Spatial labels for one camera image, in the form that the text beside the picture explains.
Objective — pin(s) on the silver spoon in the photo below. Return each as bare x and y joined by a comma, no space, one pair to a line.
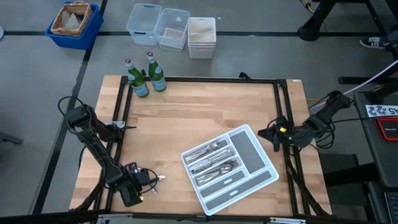
208,177
220,169
225,169
230,165

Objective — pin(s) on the black stand leg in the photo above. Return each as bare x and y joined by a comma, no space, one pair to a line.
311,29

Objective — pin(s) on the person's shoe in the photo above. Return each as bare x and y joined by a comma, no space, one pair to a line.
373,42

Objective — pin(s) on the grey metal bracket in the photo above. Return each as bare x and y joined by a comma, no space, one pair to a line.
117,124
287,221
115,219

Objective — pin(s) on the blue plastic bin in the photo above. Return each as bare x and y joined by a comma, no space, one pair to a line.
77,43

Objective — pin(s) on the wicker basket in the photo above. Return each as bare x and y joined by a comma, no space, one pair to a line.
56,26

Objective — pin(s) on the white number sign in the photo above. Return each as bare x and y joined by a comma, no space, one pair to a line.
379,110

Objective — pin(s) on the clear plastic bin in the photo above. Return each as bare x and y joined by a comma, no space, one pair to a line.
140,37
164,43

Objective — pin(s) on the black stand foot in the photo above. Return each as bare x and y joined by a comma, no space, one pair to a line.
357,80

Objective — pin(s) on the black desk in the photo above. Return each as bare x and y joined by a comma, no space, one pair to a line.
373,161

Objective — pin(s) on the white plastic bin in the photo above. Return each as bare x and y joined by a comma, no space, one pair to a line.
202,49

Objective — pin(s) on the white sticker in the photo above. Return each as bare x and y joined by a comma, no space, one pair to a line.
297,80

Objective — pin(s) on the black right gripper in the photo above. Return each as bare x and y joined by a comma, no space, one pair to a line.
278,130

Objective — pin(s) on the black keyboard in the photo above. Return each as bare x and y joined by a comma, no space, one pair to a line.
391,208

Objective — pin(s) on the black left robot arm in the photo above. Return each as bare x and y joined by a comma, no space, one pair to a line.
93,140

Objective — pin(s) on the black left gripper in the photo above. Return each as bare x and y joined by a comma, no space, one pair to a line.
136,174

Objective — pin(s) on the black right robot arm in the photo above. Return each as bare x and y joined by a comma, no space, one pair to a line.
323,118

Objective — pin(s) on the grey chair leg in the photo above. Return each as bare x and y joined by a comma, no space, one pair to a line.
11,138

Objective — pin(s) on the white round stand base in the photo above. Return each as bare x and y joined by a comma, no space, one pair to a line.
1,32

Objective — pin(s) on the white plastic cutlery tray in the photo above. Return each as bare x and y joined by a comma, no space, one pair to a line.
247,152

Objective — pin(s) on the black aluminium table frame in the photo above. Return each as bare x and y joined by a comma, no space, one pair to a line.
217,80

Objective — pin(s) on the green glass water bottle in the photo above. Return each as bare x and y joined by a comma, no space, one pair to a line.
136,81
157,76

